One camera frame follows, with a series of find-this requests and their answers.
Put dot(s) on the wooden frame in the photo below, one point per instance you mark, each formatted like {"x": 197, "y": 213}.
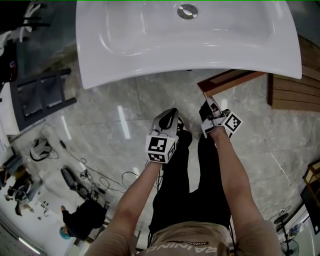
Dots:
{"x": 312, "y": 175}

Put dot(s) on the wooden slatted platform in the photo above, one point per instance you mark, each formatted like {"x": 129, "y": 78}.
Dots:
{"x": 295, "y": 95}

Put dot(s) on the white square basin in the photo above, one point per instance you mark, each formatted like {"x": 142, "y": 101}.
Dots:
{"x": 7, "y": 112}

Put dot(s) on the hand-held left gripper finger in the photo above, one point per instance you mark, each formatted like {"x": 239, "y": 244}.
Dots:
{"x": 157, "y": 122}
{"x": 175, "y": 127}

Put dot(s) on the grey white headset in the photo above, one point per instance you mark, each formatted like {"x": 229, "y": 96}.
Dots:
{"x": 40, "y": 150}

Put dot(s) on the person's left forearm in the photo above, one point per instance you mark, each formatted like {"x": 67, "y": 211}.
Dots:
{"x": 142, "y": 190}

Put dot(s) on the person's beige shirt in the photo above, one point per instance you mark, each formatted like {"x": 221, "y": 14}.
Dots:
{"x": 190, "y": 236}

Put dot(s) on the person's left shoe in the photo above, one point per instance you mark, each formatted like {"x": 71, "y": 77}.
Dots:
{"x": 181, "y": 123}

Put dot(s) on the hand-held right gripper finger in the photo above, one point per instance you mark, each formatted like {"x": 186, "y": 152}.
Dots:
{"x": 211, "y": 110}

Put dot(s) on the white sink basin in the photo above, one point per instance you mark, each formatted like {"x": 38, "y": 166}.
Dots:
{"x": 175, "y": 50}

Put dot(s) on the wooden cabinet door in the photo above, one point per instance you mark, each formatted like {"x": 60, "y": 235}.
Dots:
{"x": 225, "y": 82}

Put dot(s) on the dark metal basin stand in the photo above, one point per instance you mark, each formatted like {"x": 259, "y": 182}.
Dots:
{"x": 37, "y": 87}

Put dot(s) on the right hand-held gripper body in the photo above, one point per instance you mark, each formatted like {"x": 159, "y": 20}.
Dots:
{"x": 232, "y": 123}

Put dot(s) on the black standing fan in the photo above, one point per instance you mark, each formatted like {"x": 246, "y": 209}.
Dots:
{"x": 290, "y": 247}

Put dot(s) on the black headband device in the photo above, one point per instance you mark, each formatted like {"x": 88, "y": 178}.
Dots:
{"x": 68, "y": 178}

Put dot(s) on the black panel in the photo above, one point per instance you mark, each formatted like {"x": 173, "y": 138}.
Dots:
{"x": 311, "y": 210}

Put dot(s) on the person's right forearm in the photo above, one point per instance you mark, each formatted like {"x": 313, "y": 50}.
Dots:
{"x": 230, "y": 170}

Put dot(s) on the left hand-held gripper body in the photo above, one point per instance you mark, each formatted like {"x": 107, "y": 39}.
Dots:
{"x": 157, "y": 147}

